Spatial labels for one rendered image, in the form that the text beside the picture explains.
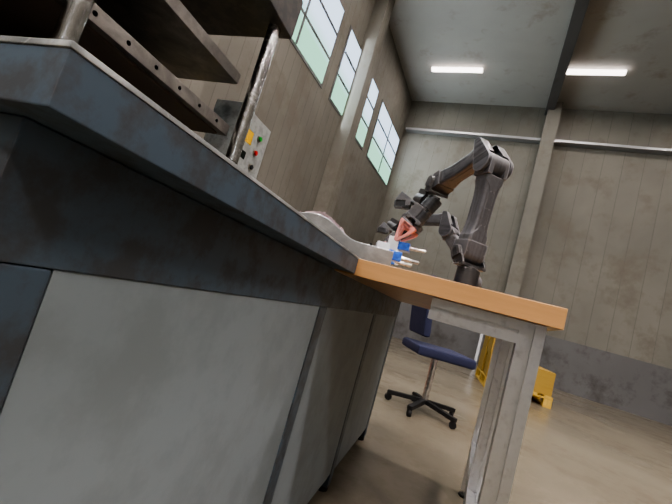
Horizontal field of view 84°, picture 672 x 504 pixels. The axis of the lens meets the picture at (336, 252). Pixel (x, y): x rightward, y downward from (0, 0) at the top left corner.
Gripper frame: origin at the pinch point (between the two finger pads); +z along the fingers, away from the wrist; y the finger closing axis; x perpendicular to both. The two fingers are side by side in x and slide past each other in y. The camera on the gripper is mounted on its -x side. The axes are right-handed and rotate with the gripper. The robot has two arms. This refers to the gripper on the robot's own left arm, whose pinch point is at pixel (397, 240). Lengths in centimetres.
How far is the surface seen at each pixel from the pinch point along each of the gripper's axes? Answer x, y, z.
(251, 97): -94, -3, -6
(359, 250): 3.0, 36.2, 11.9
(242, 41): -358, -214, -78
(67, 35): -82, 70, 22
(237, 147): -82, -4, 15
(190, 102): -90, 22, 14
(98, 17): -91, 62, 13
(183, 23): -105, 34, -5
